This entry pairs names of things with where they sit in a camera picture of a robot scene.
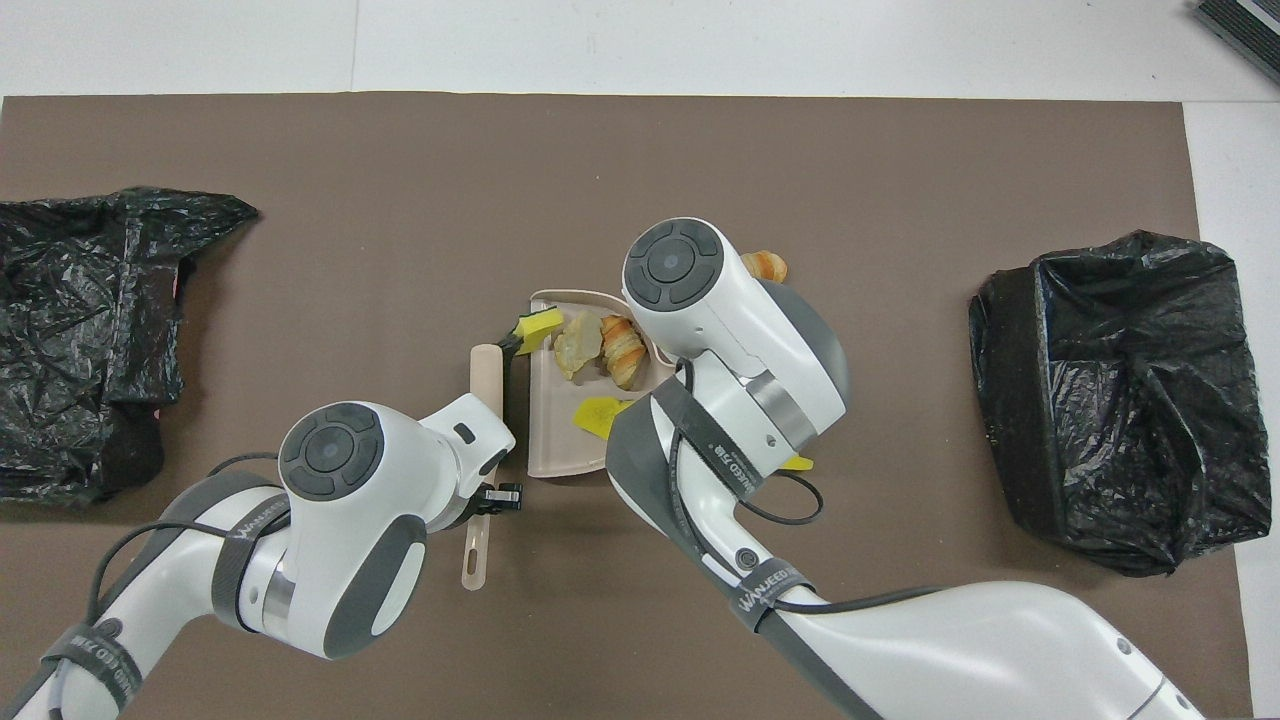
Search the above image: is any crumpled bin with black bag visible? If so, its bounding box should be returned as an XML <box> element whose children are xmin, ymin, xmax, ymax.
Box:
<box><xmin>0</xmin><ymin>187</ymin><xmax>259</xmax><ymax>506</ymax></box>

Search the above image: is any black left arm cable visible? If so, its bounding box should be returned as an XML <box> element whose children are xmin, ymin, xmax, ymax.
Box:
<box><xmin>88</xmin><ymin>453</ymin><xmax>293</xmax><ymax>629</ymax></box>

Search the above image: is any small yellow sponge wedge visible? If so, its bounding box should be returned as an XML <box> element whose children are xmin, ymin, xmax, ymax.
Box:
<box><xmin>512</xmin><ymin>308</ymin><xmax>565</xmax><ymax>354</ymax></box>

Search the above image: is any orange striped bread piece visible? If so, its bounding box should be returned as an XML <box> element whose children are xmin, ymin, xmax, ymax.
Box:
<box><xmin>600</xmin><ymin>315</ymin><xmax>649</xmax><ymax>391</ymax></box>

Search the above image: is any pale flaky pastry piece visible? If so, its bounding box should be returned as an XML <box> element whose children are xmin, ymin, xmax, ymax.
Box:
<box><xmin>553</xmin><ymin>312</ymin><xmax>605</xmax><ymax>382</ymax></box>

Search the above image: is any black ribbed object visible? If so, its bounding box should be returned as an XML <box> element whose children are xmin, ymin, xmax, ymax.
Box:
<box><xmin>1193</xmin><ymin>0</ymin><xmax>1280</xmax><ymax>86</ymax></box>

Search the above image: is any boxy bin with black bag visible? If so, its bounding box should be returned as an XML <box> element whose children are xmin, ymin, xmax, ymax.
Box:
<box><xmin>968</xmin><ymin>230</ymin><xmax>1273</xmax><ymax>578</ymax></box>

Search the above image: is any large yellow sponge block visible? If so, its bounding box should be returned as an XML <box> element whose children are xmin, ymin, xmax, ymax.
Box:
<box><xmin>572</xmin><ymin>396</ymin><xmax>635</xmax><ymax>441</ymax></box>

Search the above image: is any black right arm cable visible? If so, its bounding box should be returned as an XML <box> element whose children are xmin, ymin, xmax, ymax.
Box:
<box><xmin>668</xmin><ymin>360</ymin><xmax>941</xmax><ymax>616</ymax></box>

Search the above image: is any beige plastic dustpan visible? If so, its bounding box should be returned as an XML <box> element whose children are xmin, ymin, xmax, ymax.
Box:
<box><xmin>527</xmin><ymin>289</ymin><xmax>681</xmax><ymax>479</ymax></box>

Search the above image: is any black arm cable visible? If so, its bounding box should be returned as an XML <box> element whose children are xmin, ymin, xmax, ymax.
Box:
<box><xmin>668</xmin><ymin>360</ymin><xmax>941</xmax><ymax>616</ymax></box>
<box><xmin>88</xmin><ymin>453</ymin><xmax>293</xmax><ymax>629</ymax></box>

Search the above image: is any brown table mat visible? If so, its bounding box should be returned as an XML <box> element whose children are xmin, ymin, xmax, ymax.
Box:
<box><xmin>0</xmin><ymin>92</ymin><xmax>1256</xmax><ymax>720</ymax></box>

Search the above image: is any beige brush with black bristles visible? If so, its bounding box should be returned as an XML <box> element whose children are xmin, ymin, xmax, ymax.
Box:
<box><xmin>461</xmin><ymin>330</ymin><xmax>528</xmax><ymax>592</ymax></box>

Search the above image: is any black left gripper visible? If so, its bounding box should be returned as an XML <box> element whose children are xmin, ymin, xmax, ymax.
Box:
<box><xmin>462</xmin><ymin>483</ymin><xmax>524</xmax><ymax>521</ymax></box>

